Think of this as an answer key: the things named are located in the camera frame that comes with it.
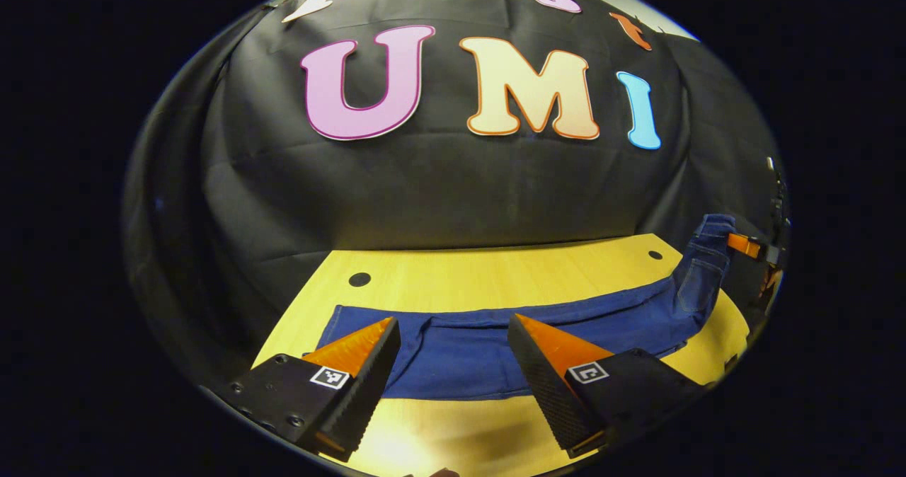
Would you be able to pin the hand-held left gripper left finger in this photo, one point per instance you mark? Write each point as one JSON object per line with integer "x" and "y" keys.
{"x": 361, "y": 392}

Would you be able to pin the blue denim jeans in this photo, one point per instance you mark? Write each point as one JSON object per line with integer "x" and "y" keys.
{"x": 460, "y": 357}

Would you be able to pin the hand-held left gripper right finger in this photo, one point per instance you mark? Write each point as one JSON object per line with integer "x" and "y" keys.
{"x": 548, "y": 392}

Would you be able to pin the black backdrop cloth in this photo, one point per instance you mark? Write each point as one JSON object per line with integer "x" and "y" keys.
{"x": 425, "y": 194}

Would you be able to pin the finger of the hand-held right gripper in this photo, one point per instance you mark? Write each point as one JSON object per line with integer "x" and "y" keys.
{"x": 743, "y": 245}

